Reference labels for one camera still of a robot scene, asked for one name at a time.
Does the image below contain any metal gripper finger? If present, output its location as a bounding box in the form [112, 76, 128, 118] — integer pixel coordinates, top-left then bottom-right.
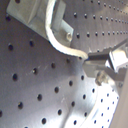
[83, 62, 116, 86]
[86, 48, 111, 62]

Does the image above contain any white cable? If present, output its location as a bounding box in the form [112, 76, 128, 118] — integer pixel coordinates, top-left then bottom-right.
[45, 0, 90, 62]

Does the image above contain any black perforated breadboard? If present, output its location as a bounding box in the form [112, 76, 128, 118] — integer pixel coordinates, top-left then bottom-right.
[0, 0, 128, 128]

